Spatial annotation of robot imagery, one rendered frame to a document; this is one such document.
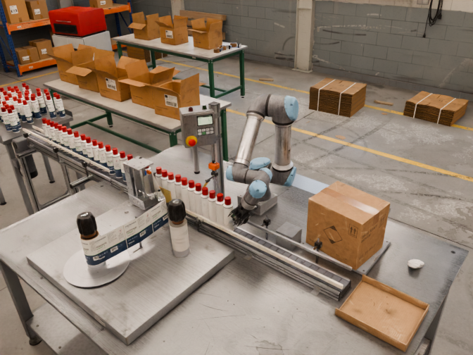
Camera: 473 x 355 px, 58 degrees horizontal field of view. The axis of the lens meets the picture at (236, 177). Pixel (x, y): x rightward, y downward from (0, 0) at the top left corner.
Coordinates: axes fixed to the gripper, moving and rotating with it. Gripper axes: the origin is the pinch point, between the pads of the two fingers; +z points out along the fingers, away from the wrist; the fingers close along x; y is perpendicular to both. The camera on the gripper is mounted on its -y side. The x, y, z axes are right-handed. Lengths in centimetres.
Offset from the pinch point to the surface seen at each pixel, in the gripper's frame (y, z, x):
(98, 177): 6, 65, -95
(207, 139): -8.1, -21.9, -39.9
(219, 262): 22.3, 0.8, 10.4
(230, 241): 5.8, 5.9, 4.8
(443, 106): -435, 70, 24
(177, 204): 29.6, -16.4, -20.1
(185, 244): 29.0, 2.4, -7.0
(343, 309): 9, -25, 63
